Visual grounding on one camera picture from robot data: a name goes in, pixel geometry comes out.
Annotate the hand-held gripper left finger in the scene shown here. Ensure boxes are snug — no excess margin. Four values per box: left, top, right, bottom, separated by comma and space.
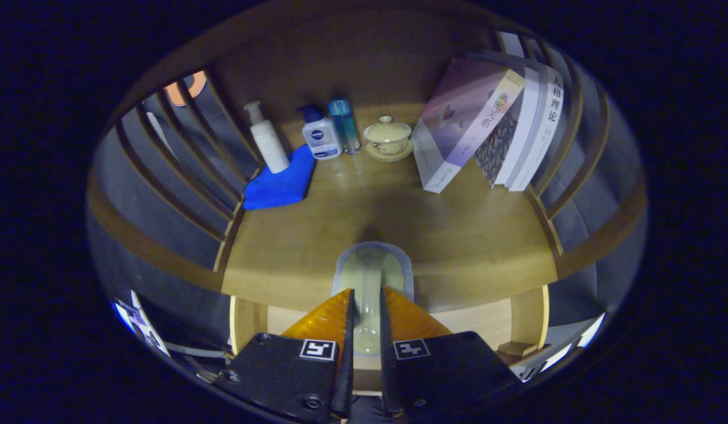
213, 287, 356, 423

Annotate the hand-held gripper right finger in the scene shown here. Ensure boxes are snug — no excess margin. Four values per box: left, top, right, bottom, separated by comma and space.
379, 286, 521, 420

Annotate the wooden drawer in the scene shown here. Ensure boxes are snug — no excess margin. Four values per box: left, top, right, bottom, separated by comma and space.
229, 284, 551, 394

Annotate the wooden countertop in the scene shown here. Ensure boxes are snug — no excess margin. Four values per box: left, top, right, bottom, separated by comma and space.
221, 103, 559, 313

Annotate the wooden cabinet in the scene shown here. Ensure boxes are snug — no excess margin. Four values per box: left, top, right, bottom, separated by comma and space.
86, 3, 648, 395

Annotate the blue cloth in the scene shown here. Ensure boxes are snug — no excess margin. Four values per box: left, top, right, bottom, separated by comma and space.
243, 144, 316, 211

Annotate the cream lidded tea cup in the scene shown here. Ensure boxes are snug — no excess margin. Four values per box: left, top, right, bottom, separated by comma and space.
363, 115, 414, 163

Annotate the white lotion bottle blue cap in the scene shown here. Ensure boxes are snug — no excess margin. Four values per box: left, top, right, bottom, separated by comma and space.
297, 104, 343, 161

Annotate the white pump bottle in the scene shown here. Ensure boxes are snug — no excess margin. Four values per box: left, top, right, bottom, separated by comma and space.
244, 101, 290, 174

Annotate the patterned cover book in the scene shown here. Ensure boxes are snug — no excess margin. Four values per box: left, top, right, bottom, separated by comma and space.
475, 88, 527, 188

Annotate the teal bottle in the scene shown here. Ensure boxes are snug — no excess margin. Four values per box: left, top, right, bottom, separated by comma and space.
328, 99, 362, 155

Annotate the pink purple book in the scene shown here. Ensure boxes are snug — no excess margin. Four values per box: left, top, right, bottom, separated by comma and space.
411, 57, 526, 194

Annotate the white book black lettering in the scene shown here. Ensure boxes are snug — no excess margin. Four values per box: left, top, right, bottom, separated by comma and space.
508, 65, 566, 193

